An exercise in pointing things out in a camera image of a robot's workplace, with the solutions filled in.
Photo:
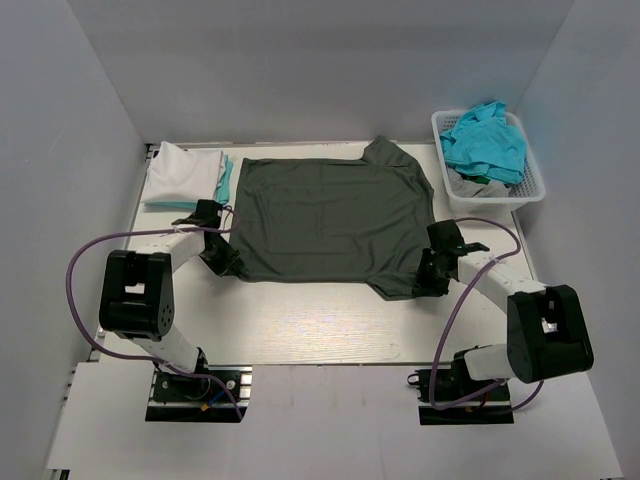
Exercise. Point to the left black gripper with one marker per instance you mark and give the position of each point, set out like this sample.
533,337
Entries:
230,265

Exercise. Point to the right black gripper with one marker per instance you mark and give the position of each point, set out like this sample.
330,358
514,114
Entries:
424,283

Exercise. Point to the dark grey t-shirt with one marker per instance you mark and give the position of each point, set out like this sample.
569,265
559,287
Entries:
328,220

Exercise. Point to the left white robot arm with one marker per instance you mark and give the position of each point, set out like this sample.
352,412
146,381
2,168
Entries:
137,302

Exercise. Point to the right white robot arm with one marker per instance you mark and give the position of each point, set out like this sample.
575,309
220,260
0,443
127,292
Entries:
546,334

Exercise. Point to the folded teal t-shirt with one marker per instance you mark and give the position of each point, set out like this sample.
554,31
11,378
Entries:
222,193

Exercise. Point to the crumpled grey t-shirt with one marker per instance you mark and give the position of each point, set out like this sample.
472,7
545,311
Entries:
476,187

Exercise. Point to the folded white t-shirt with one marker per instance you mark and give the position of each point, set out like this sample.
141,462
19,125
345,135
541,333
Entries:
176,175

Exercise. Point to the green garment in basket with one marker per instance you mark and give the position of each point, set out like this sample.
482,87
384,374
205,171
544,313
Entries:
475,176

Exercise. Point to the white plastic basket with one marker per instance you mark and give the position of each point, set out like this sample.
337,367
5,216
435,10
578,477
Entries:
530,190

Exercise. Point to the crumpled turquoise t-shirt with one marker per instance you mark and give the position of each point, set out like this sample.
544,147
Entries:
482,143

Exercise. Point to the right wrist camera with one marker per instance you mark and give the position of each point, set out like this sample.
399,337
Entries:
446,238

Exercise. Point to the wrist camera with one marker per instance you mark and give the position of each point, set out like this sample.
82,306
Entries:
446,238
207,214

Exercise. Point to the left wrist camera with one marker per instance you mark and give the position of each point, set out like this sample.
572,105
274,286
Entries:
207,214

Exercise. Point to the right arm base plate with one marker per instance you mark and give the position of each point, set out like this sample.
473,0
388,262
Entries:
490,407

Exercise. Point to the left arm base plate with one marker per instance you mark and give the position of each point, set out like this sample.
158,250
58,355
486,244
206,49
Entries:
178,399

